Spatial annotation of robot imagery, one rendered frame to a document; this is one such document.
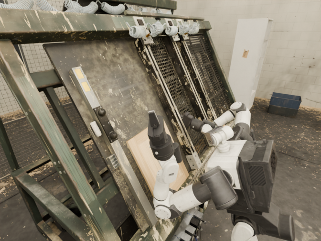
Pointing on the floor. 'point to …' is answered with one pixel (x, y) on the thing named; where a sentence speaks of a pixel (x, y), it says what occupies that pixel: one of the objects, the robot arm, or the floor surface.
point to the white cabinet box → (248, 58)
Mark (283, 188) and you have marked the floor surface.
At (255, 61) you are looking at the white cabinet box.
